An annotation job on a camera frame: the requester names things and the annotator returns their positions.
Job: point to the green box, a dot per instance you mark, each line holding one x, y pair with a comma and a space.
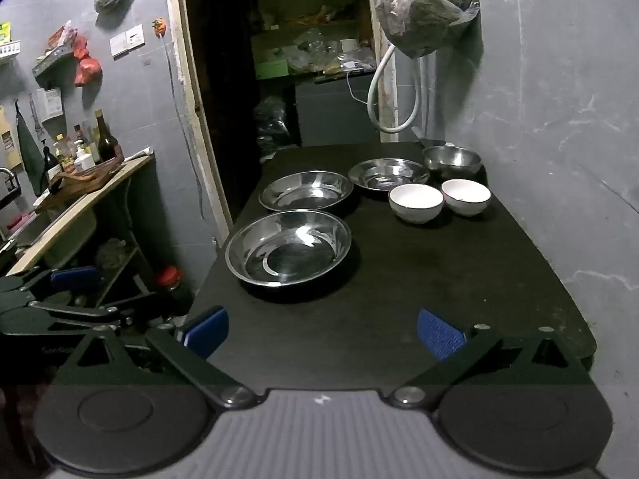
272, 67

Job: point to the dark green towel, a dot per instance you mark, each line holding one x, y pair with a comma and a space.
30, 154

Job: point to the speckled white red-rimmed bowl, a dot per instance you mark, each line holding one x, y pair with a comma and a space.
467, 198

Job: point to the steel bowl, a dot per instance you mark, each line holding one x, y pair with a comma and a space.
452, 159

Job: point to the red plastic bag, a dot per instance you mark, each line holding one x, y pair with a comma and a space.
89, 70

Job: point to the red lid jar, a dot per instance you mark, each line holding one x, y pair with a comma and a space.
169, 284

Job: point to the white bottle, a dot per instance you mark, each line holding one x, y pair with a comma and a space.
84, 162

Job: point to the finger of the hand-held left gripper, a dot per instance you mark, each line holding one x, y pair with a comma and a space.
100, 315
75, 278

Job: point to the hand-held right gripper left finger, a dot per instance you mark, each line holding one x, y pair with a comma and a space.
207, 332

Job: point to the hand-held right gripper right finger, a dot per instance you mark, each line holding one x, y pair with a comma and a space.
439, 334

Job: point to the yellow cap condiment bottle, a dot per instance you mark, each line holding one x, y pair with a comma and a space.
61, 149

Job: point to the wooden kitchen counter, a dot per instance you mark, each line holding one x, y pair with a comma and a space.
75, 214

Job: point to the wooden cutting board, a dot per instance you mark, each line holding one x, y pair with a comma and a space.
85, 179

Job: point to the hanging plastic bag of greens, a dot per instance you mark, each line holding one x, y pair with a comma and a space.
424, 10

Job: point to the dark plastic bag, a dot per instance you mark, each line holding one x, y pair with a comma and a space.
272, 119

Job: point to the dark glass bottle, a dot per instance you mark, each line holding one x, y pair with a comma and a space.
106, 144

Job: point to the white wall switch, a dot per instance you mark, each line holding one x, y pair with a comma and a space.
127, 40

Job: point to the large steel plate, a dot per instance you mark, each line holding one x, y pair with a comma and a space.
289, 259

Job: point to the wall rack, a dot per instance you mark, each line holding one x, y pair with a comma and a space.
50, 62

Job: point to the white paper box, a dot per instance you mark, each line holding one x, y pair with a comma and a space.
49, 102

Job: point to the dark pump bottle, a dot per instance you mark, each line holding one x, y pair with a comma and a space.
51, 167

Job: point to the hanging wooden board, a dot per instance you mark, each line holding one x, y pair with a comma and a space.
6, 139

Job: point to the dark cabinet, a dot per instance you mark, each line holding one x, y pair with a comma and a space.
334, 110

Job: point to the white sink basin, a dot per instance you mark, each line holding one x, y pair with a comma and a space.
75, 237

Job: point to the metal faucet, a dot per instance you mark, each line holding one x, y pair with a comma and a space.
7, 177

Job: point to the orange wall hook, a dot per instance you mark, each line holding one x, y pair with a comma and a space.
158, 27

